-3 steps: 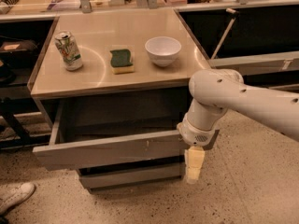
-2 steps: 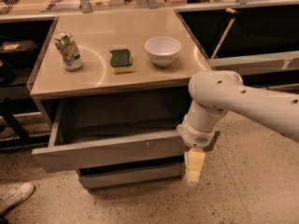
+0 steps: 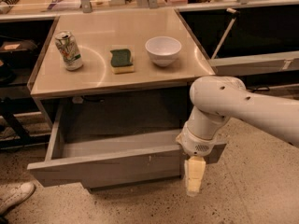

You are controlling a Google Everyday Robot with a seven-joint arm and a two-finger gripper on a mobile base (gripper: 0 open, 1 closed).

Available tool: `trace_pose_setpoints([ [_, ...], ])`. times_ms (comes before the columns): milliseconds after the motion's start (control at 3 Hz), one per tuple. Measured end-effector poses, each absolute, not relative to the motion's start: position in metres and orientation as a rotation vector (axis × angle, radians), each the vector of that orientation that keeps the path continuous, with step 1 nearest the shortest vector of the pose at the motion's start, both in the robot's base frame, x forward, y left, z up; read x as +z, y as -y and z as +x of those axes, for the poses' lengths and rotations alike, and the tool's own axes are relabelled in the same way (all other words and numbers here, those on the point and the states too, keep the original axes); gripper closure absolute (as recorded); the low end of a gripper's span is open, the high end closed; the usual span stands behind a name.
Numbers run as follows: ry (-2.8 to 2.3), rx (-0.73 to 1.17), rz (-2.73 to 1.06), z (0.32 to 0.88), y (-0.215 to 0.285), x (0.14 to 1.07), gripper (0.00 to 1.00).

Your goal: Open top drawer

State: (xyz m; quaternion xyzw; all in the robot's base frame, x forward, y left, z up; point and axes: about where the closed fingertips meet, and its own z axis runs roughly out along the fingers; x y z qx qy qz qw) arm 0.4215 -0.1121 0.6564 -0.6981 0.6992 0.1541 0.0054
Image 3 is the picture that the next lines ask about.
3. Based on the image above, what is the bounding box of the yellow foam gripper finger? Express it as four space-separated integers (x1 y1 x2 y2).
184 156 206 197

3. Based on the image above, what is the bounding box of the grey top drawer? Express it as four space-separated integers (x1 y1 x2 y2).
27 102 228 189

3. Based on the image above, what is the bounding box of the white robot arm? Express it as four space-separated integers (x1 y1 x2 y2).
176 76 299 197

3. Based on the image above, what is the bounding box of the grey drawer cabinet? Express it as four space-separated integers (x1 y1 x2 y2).
28 8 213 189

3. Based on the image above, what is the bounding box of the white bowl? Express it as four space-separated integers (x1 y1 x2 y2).
145 36 182 67

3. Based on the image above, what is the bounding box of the green yellow sponge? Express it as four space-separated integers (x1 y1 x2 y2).
110 49 135 74

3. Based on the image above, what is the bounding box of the printed soda can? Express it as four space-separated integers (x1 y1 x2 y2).
54 31 83 71

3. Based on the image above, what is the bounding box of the white sneaker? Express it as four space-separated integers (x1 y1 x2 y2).
0 182 36 215

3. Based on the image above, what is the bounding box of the grey metal rail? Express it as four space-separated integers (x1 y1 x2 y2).
209 51 299 77

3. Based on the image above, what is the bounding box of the black chair frame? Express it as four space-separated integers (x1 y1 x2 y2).
0 99 31 144

